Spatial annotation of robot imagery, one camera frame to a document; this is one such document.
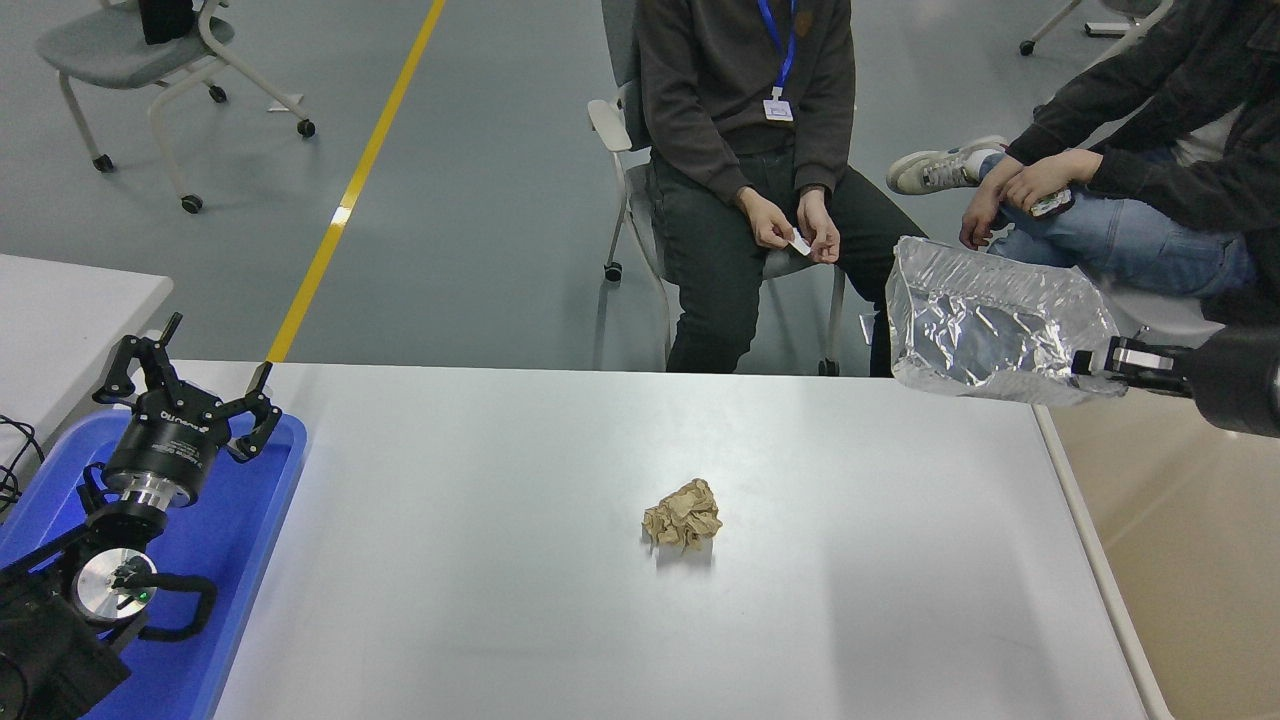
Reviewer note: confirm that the blue plastic tray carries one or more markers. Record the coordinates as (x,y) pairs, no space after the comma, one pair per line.
(230,560)

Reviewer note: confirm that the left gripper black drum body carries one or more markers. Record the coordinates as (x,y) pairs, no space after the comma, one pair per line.
(165,440)

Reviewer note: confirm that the white seat chair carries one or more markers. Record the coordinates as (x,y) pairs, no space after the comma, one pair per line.
(1170,315)

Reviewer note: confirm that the white armrest office chair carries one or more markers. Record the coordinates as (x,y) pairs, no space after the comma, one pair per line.
(605,122)

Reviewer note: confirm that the small white card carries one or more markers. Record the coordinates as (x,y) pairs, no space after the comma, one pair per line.
(801,243)

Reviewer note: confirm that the large pale plastic bin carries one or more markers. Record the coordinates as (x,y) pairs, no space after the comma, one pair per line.
(1180,580)

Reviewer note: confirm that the silver foil tray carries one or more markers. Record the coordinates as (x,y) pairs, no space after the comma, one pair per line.
(985,320)

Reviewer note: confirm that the person's right hand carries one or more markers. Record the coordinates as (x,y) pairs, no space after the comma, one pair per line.
(768,220)
(983,220)

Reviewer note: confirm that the grey chair with white legs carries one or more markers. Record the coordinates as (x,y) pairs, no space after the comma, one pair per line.
(1130,6)

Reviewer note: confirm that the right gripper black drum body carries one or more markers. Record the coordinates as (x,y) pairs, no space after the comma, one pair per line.
(1240,380)

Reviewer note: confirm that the grey wheeled chair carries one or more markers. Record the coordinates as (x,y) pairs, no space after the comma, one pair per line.
(110,45)

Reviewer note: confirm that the person's left hand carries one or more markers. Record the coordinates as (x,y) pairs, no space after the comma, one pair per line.
(820,225)
(1045,178)

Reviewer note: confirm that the white side table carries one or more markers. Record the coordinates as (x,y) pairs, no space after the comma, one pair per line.
(60,330)

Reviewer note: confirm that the person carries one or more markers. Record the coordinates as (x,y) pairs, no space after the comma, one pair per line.
(700,90)
(1120,235)

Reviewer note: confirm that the black bag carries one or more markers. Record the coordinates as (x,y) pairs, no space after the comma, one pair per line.
(165,20)

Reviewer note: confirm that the tan paper ball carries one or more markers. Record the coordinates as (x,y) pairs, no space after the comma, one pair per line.
(682,515)

